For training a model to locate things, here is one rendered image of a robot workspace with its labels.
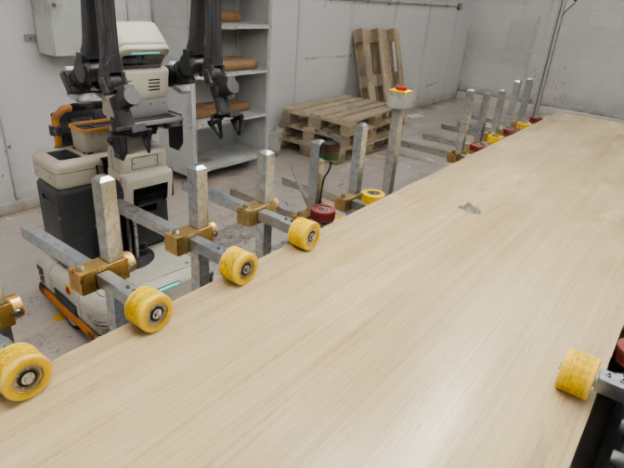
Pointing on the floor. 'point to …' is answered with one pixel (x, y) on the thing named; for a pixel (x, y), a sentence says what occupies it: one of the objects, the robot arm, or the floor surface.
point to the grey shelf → (252, 15)
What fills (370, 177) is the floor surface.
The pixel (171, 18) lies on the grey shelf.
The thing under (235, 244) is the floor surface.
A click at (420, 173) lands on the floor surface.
